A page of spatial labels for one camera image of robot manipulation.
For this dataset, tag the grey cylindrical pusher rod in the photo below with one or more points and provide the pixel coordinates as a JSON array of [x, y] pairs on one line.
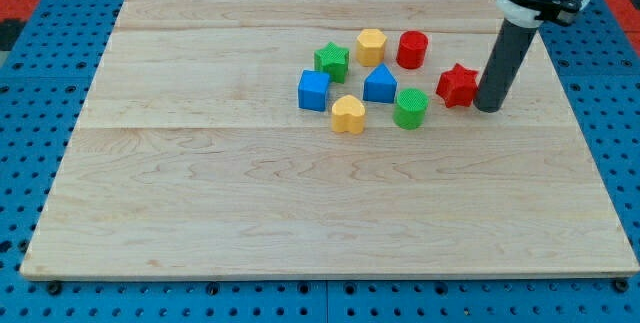
[[508, 53]]

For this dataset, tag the red star block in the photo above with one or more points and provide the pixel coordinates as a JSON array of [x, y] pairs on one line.
[[457, 86]]

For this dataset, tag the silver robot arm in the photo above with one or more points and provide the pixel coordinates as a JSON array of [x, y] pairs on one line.
[[522, 19]]

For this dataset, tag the green star block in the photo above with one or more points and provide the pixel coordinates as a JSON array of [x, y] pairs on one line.
[[333, 60]]

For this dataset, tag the red cylinder block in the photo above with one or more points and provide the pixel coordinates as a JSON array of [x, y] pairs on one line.
[[412, 48]]

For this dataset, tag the green cylinder block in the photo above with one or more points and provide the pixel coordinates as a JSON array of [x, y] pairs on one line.
[[410, 108]]

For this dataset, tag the blue triangle block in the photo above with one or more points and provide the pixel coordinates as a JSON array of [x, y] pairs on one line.
[[380, 85]]

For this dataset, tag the yellow hexagon block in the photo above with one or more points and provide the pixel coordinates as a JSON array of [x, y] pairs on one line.
[[370, 47]]

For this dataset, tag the yellow heart block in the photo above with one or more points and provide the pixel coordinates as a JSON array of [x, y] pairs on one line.
[[348, 114]]

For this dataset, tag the blue cube block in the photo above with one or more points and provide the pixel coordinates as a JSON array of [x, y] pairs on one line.
[[313, 90]]

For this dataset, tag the light wooden board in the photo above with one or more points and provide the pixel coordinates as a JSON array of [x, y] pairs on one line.
[[191, 160]]

